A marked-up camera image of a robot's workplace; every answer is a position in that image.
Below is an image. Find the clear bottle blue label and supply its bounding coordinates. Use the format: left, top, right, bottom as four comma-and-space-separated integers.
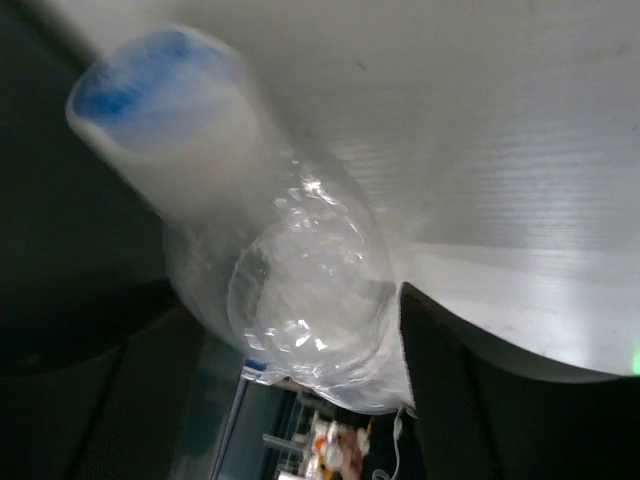
66, 26, 414, 414

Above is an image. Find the dark green plastic bin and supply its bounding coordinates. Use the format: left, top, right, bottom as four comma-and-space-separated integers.
1, 1, 181, 377

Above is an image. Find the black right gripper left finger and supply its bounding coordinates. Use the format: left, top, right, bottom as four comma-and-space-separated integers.
1, 308, 205, 479

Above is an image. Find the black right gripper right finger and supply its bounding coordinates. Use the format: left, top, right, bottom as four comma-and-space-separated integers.
399, 284, 639, 479

